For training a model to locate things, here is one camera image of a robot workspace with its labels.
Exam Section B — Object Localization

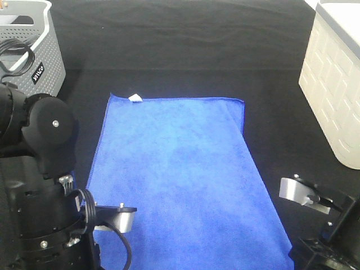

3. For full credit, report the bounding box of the white storage bin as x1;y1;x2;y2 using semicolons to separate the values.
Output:
299;1;359;170

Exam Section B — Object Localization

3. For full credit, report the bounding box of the black table cloth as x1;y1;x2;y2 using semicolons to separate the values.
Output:
0;0;360;270

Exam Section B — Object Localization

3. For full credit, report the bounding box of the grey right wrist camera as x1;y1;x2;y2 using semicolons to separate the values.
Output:
278;177;332;214

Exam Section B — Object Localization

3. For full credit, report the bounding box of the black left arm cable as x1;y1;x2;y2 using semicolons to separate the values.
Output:
0;38;36;82

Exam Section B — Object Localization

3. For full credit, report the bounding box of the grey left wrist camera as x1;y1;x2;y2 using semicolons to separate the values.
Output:
94;203;137;233

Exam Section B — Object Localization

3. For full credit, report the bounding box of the blue microfibre towel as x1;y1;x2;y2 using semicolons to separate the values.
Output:
87;95;294;269

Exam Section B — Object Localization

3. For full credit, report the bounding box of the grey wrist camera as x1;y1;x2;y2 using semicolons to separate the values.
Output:
278;177;332;214
94;203;137;233

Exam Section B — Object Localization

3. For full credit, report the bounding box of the white towel label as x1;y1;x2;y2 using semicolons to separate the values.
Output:
128;93;143;102

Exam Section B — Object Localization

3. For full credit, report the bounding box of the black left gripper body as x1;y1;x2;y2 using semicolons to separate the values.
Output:
5;175;101;269

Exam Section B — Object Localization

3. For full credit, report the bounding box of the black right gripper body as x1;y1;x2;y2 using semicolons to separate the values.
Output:
289;197;359;269

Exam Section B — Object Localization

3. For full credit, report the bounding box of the grey perforated laundry basket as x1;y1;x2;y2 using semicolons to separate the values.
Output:
1;1;66;96

